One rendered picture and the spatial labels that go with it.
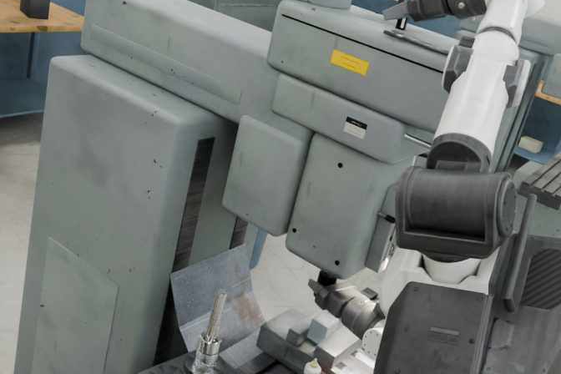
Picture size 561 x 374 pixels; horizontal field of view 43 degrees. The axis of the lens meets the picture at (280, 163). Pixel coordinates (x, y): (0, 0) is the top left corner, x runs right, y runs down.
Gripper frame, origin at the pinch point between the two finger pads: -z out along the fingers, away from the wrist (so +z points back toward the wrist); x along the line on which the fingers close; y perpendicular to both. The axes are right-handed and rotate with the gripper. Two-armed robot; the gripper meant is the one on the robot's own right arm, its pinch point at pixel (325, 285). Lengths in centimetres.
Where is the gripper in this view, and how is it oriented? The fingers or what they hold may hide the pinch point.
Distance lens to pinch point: 181.4
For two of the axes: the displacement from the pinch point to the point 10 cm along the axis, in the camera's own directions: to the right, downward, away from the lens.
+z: 6.1, 4.2, -6.7
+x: -7.6, 0.5, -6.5
